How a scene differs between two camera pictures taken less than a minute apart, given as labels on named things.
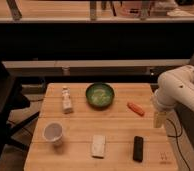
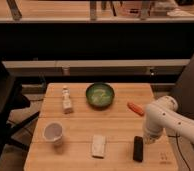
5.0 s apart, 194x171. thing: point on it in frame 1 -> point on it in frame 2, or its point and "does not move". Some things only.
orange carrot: x=138 y=109 does not move
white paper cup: x=53 y=132 does not move
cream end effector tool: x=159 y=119 -> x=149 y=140
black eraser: x=138 y=148 does not move
